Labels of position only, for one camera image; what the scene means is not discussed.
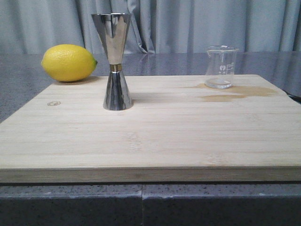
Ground light wooden cutting board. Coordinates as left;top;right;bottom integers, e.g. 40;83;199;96
0;74;301;183

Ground grey curtain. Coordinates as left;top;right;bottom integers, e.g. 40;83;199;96
0;0;301;54

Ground glass beaker with liquid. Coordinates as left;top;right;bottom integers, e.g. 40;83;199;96
205;46;239;89

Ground steel double jigger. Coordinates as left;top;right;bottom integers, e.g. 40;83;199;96
91;13;133;111

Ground yellow lemon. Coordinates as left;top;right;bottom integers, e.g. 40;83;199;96
41;44;97;82

